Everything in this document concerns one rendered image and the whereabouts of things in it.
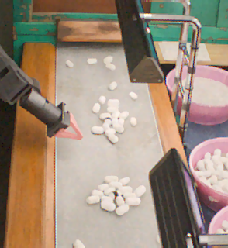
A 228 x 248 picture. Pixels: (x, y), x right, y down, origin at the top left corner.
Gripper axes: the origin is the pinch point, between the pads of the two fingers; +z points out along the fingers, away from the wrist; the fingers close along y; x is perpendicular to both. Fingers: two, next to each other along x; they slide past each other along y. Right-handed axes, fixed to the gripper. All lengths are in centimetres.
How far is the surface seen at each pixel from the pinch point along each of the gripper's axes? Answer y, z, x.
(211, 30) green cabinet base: 63, 34, -36
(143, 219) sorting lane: -29.4, 13.9, -6.7
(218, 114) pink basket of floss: 21.3, 37.2, -25.0
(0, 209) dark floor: 57, 27, 79
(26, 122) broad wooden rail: 9.1, -10.5, 10.9
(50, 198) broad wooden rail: -22.8, -3.9, 7.1
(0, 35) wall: 152, -2, 56
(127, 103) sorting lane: 24.0, 14.3, -7.3
